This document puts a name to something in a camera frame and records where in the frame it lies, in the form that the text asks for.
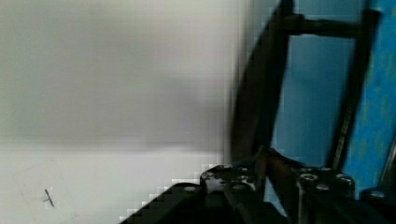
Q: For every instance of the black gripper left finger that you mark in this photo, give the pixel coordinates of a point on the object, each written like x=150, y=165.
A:
x=233, y=193

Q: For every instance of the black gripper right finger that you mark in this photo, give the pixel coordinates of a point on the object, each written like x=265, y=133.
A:
x=321, y=195

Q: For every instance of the black oven door handle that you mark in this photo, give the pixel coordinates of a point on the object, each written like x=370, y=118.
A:
x=258, y=94

